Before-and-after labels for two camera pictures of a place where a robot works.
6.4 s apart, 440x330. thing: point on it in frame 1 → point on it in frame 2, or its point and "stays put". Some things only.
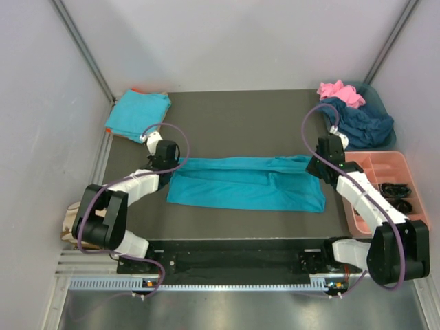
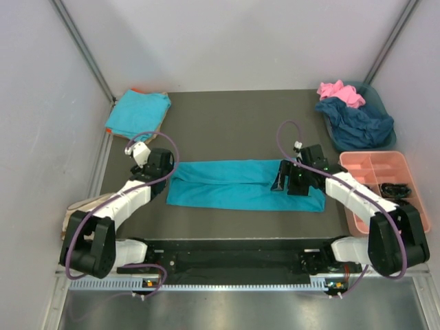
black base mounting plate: [228, 259] stays put
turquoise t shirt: [279, 183] stays put
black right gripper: [311, 168] → [284, 168]
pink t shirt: [348, 93] stays put
